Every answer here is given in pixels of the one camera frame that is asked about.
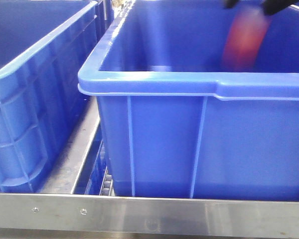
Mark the red cube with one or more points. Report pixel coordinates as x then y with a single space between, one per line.
246 34

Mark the stainless steel shelf rail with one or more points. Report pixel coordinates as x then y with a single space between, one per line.
225 218

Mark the upper left blue crate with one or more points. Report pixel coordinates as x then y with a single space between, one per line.
43 44

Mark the blue crate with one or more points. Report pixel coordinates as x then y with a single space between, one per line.
177 123
43 44

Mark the upper middle blue crate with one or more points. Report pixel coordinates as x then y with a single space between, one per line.
177 123

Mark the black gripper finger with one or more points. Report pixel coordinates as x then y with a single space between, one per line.
228 4
271 7

